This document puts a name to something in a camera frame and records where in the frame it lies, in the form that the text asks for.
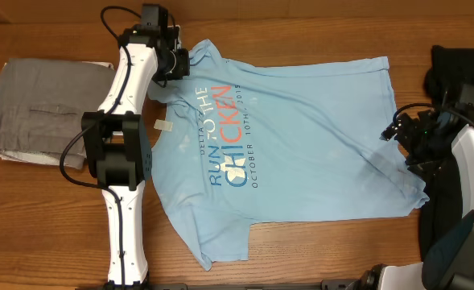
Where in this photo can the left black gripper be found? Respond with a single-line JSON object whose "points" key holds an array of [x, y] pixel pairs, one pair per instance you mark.
{"points": [[182, 67]]}

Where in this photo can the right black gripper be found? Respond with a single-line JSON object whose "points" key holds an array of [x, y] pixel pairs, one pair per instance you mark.
{"points": [[409, 127]]}

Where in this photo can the light blue printed t-shirt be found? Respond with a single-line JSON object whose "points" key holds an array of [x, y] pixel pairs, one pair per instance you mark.
{"points": [[246, 145]]}

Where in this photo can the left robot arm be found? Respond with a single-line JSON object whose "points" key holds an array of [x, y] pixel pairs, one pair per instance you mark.
{"points": [[117, 147]]}

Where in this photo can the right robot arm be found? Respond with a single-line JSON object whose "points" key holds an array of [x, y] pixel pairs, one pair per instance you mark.
{"points": [[449, 263]]}

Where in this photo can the black polo shirt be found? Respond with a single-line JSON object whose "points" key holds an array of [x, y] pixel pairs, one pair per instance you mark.
{"points": [[451, 68]]}

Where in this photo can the folded grey trousers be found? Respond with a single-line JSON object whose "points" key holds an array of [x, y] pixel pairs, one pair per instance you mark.
{"points": [[42, 103]]}

